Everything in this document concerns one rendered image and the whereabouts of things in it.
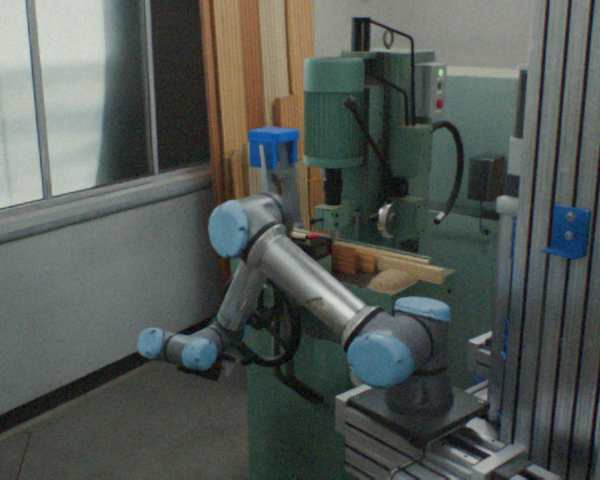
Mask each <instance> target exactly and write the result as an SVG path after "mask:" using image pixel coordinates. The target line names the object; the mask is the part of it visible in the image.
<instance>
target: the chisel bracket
mask: <svg viewBox="0 0 600 480"><path fill-rule="evenodd" d="M356 208H358V201H354V200H348V199H343V198H342V201H341V204H339V205H328V204H324V203H323V204H320V205H316V206H314V219H320V218H323V219H324V221H322V222H316V223H315V224H314V229H317V230H322V231H328V232H330V233H335V232H336V231H338V230H340V229H343V228H346V227H349V226H352V225H354V224H356V217H352V212H354V211H356Z"/></svg>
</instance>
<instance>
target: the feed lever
mask: <svg viewBox="0 0 600 480"><path fill-rule="evenodd" d="M343 104H344V106H345V107H346V108H347V109H351V111H352V113H353V114H354V116H355V118H356V120H357V122H358V123H359V125H360V127H361V129H362V130H363V133H364V135H365V137H366V138H367V140H368V142H369V144H370V145H371V147H372V149H373V151H374V152H375V154H376V156H377V158H378V160H379V161H380V163H381V165H382V167H383V168H384V170H385V172H386V174H387V175H388V177H389V178H388V179H387V181H386V184H385V191H386V193H387V195H389V196H395V197H401V198H402V197H404V196H406V195H410V191H409V182H408V180H407V179H405V178H399V177H393V175H392V173H391V171H390V169H389V168H388V166H387V164H386V162H385V161H384V159H383V157H382V155H381V153H380V152H379V150H378V148H377V146H376V144H375V143H374V141H373V139H372V137H371V136H370V134H369V132H368V129H367V127H366V126H365V124H364V122H363V120H362V118H361V117H360V115H359V113H358V111H357V109H356V108H355V105H356V100H355V98H354V97H352V96H348V97H346V98H345V99H344V101H343Z"/></svg>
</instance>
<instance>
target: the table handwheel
mask: <svg viewBox="0 0 600 480"><path fill-rule="evenodd" d="M234 275H235V273H234V274H233V275H232V276H231V277H230V278H229V279H228V282H227V284H226V285H225V288H224V290H223V294H222V300H221V306H222V303H223V301H224V299H225V297H226V294H227V292H228V290H229V287H230V285H231V283H232V279H233V277H234ZM266 282H267V283H268V284H270V285H271V286H272V287H273V288H274V289H275V290H276V291H277V292H278V293H279V295H280V296H281V297H282V299H283V301H282V302H280V306H279V307H274V306H271V307H269V308H267V307H266V306H264V287H263V290H262V292H261V294H260V296H259V298H258V308H256V309H253V311H252V313H250V315H249V318H248V320H247V322H246V325H248V324H249V325H251V326H252V327H253V328H254V329H256V330H261V329H263V328H266V329H267V330H268V331H269V332H270V333H271V334H272V335H273V337H274V338H275V339H276V340H277V341H278V342H279V343H280V344H281V346H282V347H283V348H284V349H285V351H284V352H283V353H282V354H280V355H278V356H275V358H273V357H266V356H262V355H260V354H258V353H257V354H258V355H259V359H258V360H256V361H255V362H254V364H256V365H259V366H261V367H266V368H276V367H280V366H282V365H284V364H286V363H288V362H289V361H290V360H291V359H292V358H293V356H294V354H295V353H296V351H297V349H298V347H299V344H300V340H301V332H302V325H301V317H300V313H299V309H298V308H299V307H301V306H299V305H297V304H296V302H295V299H294V298H293V296H292V295H291V294H290V293H289V292H288V291H286V290H285V289H284V288H283V287H282V286H281V285H280V284H278V283H277V282H276V281H275V279H274V278H273V277H272V276H270V275H269V276H268V278H267V281H266ZM283 302H285V304H286V307H287V309H288V312H289V315H290V320H291V338H290V342H289V344H288V343H287V342H286V341H285V340H284V339H283V338H282V337H281V336H280V335H279V334H278V332H277V331H276V330H275V329H274V328H273V327H272V325H271V324H272V321H273V319H275V318H277V317H278V316H281V315H283V314H284V307H283V306H284V305H283V304H284V303H283ZM236 348H237V350H238V351H239V352H240V353H241V354H242V355H243V356H244V357H245V356H247V355H251V354H255V353H256V352H255V351H253V350H252V349H251V348H249V347H248V346H247V345H246V344H245V343H244V342H241V343H240V344H239V345H237V346H236Z"/></svg>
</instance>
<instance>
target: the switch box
mask: <svg viewBox="0 0 600 480"><path fill-rule="evenodd" d="M440 69H442V70H443V74H442V75H441V76H439V70H440ZM438 77H442V79H441V80H438ZM446 81H447V64H446V63H425V64H416V65H415V70H414V96H415V97H416V116H421V117H433V116H438V115H443V114H445V102H446ZM439 82H442V88H441V89H438V83H439ZM438 90H442V93H438V94H437V91H438ZM440 98H441V99H443V106H442V108H438V106H437V102H438V100H439V99H440ZM436 109H441V111H440V112H436Z"/></svg>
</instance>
